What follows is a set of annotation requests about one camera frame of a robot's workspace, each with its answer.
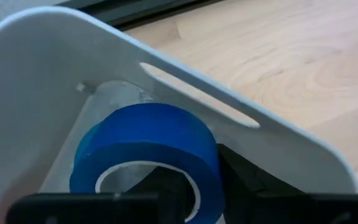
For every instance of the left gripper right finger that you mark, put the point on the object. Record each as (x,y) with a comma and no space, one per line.
(238,180)

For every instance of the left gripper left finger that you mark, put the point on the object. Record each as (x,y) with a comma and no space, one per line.
(163,183)

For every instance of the dark blue tape roll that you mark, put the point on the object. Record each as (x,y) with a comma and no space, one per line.
(151,130)

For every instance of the light grey plastic bin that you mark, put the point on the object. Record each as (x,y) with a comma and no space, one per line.
(42,77)

